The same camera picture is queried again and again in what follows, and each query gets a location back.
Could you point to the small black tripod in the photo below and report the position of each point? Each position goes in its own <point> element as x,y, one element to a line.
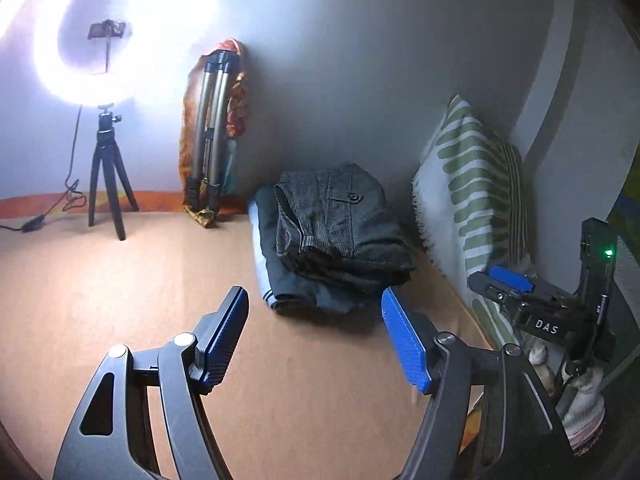
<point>102,160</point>

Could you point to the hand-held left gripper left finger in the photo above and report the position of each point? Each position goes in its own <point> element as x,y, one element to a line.
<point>227,335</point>

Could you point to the white blue folded cloth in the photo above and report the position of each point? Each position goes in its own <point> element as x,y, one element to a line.
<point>259,260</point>

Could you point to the orange floral bed sheet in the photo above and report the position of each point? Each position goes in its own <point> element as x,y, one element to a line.
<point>150,200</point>

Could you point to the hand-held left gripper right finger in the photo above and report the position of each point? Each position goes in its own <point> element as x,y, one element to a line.
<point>405,340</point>

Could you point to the person's right hand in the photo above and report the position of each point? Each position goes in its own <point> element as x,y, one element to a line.
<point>585,400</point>

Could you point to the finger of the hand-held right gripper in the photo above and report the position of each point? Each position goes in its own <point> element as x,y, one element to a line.
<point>510,277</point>
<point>492,292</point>

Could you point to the black phone holder clip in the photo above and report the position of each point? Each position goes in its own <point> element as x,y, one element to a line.
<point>106,30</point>

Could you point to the dark folded clothes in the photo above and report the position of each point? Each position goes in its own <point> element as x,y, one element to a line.
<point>287,287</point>

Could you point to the folded silver tripod in bag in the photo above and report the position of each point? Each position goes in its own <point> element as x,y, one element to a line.
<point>237,105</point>

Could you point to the green striped white pillow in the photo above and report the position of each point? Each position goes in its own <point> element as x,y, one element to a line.
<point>465,185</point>

